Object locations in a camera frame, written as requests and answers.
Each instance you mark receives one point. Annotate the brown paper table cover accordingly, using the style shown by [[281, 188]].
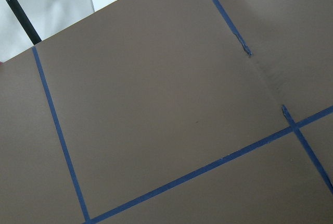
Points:
[[173, 111]]

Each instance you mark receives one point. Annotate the black tripod pole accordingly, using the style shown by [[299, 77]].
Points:
[[24, 21]]

